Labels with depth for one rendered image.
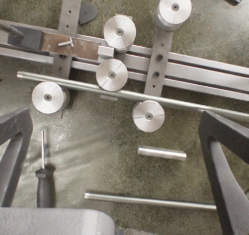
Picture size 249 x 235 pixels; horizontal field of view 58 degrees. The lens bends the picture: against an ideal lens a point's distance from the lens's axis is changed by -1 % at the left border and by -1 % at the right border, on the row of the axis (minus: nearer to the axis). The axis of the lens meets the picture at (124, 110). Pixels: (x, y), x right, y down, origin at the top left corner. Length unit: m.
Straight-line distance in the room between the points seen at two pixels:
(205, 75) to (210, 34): 0.09
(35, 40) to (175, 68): 0.24
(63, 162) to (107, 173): 0.09
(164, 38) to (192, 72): 0.08
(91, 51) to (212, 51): 0.24
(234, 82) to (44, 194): 0.42
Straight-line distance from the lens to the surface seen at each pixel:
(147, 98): 0.36
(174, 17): 0.38
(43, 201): 0.49
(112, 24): 0.37
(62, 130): 0.47
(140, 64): 0.42
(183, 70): 0.44
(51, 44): 0.39
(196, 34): 0.48
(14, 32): 0.37
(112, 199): 0.49
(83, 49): 0.38
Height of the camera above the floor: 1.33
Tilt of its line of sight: 84 degrees down
